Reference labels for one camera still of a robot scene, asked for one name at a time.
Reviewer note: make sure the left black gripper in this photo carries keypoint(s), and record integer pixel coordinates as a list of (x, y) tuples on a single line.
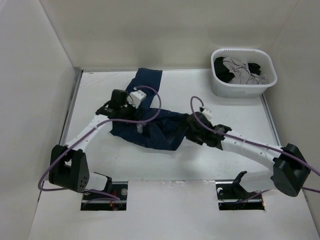
[(134, 110)]

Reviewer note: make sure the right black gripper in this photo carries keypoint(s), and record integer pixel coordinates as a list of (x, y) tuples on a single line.
[(188, 134)]

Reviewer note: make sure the dark blue denim trousers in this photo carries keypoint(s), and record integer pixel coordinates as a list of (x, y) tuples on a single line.
[(165, 132)]

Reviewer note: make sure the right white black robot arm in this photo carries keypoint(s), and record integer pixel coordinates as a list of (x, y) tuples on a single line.
[(286, 169)]

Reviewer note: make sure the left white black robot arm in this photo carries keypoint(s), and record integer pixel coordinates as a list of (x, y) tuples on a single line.
[(69, 168)]

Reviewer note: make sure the white plastic laundry basket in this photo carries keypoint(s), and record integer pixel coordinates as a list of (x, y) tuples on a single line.
[(222, 89)]

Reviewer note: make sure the black garment in basket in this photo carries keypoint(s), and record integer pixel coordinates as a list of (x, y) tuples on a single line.
[(220, 70)]

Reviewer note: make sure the grey crumpled garment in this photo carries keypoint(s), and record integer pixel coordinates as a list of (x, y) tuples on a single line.
[(244, 73)]

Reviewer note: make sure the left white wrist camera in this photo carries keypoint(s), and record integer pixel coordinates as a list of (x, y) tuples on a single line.
[(136, 97)]

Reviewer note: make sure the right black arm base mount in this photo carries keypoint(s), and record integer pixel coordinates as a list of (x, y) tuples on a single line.
[(231, 196)]

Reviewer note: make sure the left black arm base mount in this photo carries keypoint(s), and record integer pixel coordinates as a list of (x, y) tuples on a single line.
[(116, 200)]

